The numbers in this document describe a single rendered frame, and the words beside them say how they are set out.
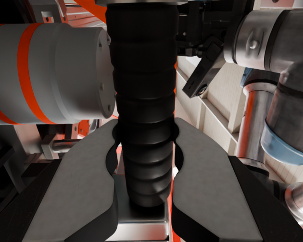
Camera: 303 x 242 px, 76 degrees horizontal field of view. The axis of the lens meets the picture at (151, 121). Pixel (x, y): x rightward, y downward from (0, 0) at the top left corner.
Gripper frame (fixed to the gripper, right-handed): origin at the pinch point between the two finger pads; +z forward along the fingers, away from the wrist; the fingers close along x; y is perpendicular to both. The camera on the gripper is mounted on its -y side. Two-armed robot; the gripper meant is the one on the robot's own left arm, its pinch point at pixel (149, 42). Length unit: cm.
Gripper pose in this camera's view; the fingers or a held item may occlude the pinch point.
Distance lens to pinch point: 45.4
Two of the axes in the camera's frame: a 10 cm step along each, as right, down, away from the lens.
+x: -7.2, 3.6, -6.0
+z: -7.0, -3.5, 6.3
